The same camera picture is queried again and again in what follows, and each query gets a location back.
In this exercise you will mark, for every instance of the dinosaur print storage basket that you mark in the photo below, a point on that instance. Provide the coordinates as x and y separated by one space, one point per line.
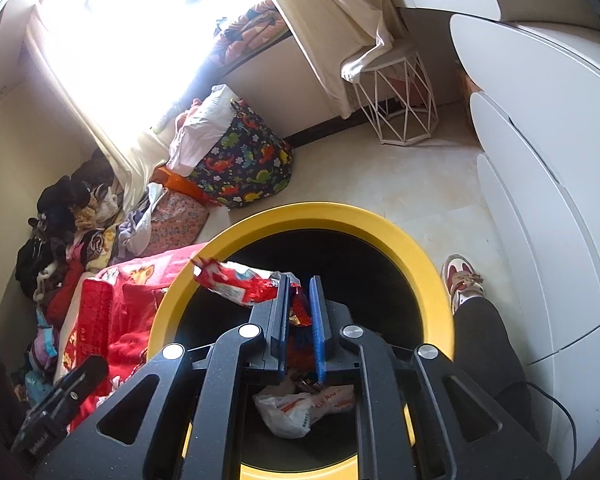
240 160

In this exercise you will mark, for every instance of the red floral blanket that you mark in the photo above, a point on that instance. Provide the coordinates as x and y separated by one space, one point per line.
130 310

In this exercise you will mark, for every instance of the colourful striped cloth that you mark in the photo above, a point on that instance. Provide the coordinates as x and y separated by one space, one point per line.
42 350

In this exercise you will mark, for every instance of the orange bag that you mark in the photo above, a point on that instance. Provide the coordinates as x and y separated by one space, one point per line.
180 182

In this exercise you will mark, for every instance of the cream curtain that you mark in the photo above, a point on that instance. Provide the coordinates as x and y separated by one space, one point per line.
320 25
125 160

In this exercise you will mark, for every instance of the lavender and white clothes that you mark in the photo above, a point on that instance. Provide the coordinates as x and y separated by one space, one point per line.
135 225

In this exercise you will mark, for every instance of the large white bag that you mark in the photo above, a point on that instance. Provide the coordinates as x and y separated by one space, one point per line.
205 125

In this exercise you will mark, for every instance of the pile of dark clothes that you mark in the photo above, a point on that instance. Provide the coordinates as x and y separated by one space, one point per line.
60 195

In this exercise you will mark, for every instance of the white drawer cabinet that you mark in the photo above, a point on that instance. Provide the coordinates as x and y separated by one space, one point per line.
555 160

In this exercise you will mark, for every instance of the orange cloth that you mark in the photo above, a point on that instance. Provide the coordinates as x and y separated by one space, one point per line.
186 116

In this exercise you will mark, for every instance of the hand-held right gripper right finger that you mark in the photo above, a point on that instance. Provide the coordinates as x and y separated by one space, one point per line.
318 325

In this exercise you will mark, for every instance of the pink floral bag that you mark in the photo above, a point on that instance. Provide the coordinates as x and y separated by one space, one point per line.
175 220

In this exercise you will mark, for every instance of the brown patterned blanket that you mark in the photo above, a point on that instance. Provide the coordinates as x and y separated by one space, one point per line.
95 247

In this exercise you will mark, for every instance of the dark red cloth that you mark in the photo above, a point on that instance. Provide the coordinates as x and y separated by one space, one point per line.
62 290

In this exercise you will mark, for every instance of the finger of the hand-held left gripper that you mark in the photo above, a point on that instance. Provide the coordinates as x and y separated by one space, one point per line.
82 382

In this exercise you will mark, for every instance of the white printed plastic bag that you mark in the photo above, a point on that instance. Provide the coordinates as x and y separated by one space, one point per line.
285 410

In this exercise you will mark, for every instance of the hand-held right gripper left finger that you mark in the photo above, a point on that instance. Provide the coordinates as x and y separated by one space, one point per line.
283 315

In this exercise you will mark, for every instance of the white and red sneaker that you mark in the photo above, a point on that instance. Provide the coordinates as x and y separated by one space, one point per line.
460 275

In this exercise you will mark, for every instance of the yellow-rimmed trash bin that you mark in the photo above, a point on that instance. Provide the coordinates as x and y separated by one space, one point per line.
330 217

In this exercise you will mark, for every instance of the red snack packet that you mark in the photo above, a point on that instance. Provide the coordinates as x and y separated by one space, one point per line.
230 280

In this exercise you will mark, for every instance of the person's leg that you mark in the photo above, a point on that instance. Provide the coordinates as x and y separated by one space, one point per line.
485 340

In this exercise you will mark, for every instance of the orange patterned quilt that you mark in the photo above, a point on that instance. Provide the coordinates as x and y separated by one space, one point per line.
255 25

